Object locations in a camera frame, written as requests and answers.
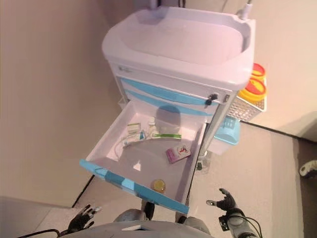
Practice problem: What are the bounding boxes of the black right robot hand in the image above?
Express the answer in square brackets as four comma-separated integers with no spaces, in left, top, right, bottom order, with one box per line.
[206,188,240,213]

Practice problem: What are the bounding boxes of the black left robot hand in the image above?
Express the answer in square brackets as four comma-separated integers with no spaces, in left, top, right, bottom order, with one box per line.
[68,204,103,234]

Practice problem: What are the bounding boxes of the yellow medicine bottle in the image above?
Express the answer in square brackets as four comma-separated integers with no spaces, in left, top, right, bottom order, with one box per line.
[151,179,167,193]

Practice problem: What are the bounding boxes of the white drawer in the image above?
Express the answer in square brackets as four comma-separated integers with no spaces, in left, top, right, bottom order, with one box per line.
[79,100,208,215]

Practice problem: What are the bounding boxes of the pink white medicine box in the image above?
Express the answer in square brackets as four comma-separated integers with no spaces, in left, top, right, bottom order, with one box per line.
[165,144,192,164]

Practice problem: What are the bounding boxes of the white grey medicine box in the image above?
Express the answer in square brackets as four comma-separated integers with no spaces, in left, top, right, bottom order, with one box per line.
[122,134,146,149]

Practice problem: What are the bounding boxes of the blue front cart drawer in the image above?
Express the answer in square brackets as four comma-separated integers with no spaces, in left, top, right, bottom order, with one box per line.
[118,77,221,105]
[124,88,216,117]

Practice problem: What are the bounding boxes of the silver right robot leg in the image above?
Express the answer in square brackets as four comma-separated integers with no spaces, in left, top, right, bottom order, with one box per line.
[176,214,209,234]

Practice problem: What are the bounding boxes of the cart caster wheel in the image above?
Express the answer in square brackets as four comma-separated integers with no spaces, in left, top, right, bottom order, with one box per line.
[196,158,211,172]

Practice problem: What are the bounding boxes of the grey robot torso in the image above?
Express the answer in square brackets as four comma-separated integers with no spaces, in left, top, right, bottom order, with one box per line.
[58,220,211,238]

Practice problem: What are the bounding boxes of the blue lidded waste bin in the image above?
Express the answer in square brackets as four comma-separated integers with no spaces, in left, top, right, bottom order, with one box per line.
[209,116,242,156]

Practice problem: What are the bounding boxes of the clear plastic tubing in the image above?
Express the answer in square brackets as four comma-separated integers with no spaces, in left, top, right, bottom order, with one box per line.
[112,140,130,160]

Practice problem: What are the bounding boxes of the long green white box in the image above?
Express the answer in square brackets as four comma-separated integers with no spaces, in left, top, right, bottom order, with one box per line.
[151,132,182,140]

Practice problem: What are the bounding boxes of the white plastic mesh basket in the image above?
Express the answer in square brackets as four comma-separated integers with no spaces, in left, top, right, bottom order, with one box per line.
[226,95,268,122]

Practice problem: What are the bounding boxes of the small green white box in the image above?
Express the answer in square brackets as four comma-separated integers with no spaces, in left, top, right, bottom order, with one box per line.
[126,122,142,135]

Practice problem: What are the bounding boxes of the black cart lock keys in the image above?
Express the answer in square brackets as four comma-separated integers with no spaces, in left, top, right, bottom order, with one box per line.
[204,92,219,108]

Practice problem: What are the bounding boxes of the clear plastic packet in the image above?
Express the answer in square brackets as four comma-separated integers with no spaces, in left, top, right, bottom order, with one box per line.
[147,118,157,134]

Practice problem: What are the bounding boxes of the yellow sharps container red lid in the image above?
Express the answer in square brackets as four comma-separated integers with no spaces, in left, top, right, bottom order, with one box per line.
[251,62,266,81]
[237,77,268,102]

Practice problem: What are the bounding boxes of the white medical cart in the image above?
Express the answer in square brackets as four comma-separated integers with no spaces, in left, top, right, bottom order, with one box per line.
[101,6,256,164]

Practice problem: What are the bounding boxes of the metal IV pole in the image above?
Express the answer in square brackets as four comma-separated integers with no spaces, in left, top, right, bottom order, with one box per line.
[236,0,254,22]

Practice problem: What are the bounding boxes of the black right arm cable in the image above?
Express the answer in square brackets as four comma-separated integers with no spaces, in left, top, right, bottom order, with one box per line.
[243,216,264,238]

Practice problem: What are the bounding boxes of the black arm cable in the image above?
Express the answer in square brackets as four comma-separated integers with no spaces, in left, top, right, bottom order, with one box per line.
[17,229,61,238]
[243,216,264,238]

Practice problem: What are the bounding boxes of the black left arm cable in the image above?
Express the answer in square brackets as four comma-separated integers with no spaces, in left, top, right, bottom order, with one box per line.
[17,229,61,238]

